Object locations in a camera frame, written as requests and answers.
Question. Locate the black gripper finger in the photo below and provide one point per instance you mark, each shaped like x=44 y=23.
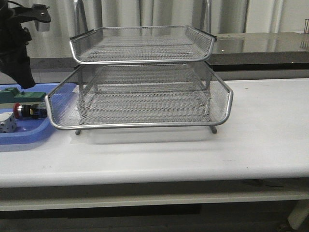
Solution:
x=19 y=70

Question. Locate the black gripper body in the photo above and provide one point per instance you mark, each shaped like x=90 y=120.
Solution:
x=14 y=38

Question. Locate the red emergency stop button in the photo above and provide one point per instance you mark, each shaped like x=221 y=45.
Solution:
x=35 y=111

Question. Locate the silver mesh tray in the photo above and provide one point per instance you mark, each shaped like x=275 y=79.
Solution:
x=152 y=44
x=140 y=96

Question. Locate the green terminal block module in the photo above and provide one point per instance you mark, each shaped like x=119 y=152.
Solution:
x=13 y=95

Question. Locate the blue plastic tray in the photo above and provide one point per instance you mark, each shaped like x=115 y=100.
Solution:
x=32 y=130

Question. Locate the grey steel back counter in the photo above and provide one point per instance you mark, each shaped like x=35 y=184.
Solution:
x=240 y=56

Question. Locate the white table leg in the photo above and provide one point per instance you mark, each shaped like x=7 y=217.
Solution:
x=298 y=215

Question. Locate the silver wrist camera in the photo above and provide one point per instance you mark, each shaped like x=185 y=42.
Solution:
x=42 y=26

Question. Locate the silver rack frame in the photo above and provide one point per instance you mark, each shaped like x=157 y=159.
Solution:
x=79 y=17

